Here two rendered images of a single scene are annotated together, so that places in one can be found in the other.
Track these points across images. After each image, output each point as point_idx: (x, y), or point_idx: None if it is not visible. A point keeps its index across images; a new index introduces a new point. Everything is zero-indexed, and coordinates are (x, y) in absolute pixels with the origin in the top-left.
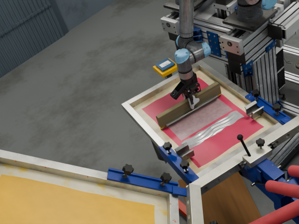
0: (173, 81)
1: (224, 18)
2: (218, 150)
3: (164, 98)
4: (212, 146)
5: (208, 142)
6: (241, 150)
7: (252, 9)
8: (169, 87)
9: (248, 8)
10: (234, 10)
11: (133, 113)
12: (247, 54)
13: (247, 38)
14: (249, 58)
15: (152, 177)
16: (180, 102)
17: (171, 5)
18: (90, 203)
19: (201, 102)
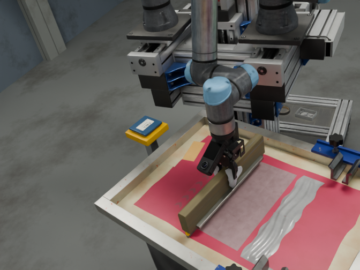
0: (172, 148)
1: (223, 43)
2: (319, 256)
3: (167, 178)
4: (304, 251)
5: (290, 242)
6: None
7: (287, 11)
8: (167, 159)
9: (282, 10)
10: (239, 29)
11: (124, 216)
12: (286, 85)
13: (287, 58)
14: (287, 92)
15: None
16: (214, 179)
17: (141, 33)
18: None
19: (242, 173)
